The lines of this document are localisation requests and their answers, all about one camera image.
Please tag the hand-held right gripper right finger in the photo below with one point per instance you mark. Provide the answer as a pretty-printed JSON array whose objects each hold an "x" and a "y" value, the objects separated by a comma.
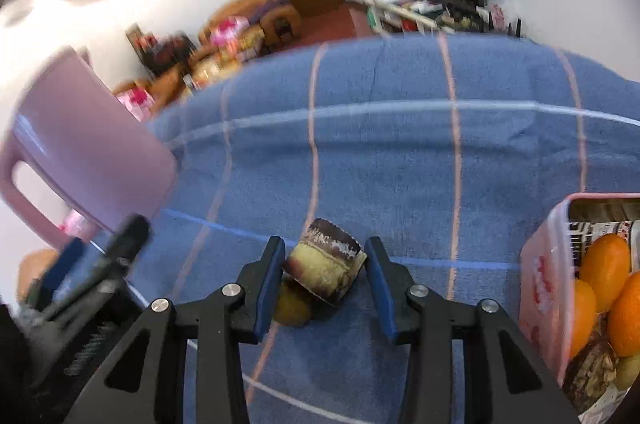
[{"x": 382, "y": 299}]

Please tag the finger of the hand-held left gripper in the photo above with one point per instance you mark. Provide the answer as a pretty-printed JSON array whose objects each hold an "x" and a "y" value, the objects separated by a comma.
[
  {"x": 65, "y": 261},
  {"x": 127, "y": 236}
]

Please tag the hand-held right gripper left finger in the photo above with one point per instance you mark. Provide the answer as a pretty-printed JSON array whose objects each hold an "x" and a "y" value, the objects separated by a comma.
[{"x": 265, "y": 299}]

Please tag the sugarcane piece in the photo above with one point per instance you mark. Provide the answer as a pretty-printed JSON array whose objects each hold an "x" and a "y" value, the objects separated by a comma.
[
  {"x": 325, "y": 264},
  {"x": 592, "y": 371}
]

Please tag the pink tin box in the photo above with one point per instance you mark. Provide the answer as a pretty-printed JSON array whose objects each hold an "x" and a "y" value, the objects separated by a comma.
[{"x": 542, "y": 284}]

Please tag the large orange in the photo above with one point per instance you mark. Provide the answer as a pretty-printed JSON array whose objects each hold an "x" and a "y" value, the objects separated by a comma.
[{"x": 605, "y": 271}]

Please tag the pink electric kettle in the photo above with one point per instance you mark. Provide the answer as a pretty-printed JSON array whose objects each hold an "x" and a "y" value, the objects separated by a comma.
[{"x": 85, "y": 144}]

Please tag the blue plaid blanket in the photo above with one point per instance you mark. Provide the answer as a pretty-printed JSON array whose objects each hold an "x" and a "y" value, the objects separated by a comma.
[{"x": 400, "y": 164}]

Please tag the pink floral cloth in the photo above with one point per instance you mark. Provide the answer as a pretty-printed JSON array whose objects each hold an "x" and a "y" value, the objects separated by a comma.
[{"x": 135, "y": 99}]

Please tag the orange leather sofa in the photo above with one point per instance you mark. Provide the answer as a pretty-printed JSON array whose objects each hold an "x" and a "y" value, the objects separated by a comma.
[{"x": 170, "y": 82}]

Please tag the dark furniture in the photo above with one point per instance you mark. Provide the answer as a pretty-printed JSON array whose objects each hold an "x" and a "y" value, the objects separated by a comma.
[{"x": 155, "y": 49}]

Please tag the white black packet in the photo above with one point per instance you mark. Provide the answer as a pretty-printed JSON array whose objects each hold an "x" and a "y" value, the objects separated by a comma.
[{"x": 585, "y": 231}]

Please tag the orange leather armchair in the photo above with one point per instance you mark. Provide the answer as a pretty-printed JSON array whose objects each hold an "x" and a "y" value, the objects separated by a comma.
[{"x": 270, "y": 17}]

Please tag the white television stand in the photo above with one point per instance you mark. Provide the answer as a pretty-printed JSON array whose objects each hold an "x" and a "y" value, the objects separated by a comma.
[{"x": 415, "y": 17}]

